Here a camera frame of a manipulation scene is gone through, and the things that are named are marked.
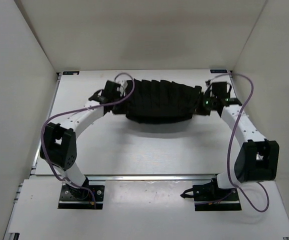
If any left blue corner label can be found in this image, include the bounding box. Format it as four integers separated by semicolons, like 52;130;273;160
62;71;80;76

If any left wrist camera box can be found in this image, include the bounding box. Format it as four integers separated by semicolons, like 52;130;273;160
117;80;128;95

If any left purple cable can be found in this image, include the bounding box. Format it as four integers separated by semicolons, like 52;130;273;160
40;72;136;208

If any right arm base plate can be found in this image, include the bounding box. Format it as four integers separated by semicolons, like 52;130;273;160
180;182;242;212

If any right blue corner label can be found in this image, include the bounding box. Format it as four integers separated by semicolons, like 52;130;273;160
210;69;228;74

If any aluminium table rail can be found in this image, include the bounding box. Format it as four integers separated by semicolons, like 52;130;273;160
88;174;216;181

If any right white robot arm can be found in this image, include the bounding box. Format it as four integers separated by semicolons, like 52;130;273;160
202;80;280;201

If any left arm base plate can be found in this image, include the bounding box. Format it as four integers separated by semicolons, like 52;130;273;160
58;181;105;210

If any blue corner label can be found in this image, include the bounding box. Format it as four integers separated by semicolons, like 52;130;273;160
62;71;80;76
210;69;228;74

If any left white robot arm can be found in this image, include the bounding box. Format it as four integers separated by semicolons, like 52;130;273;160
40;79;135;199

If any black pleated skirt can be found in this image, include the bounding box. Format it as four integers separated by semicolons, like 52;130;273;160
122;79;202;125

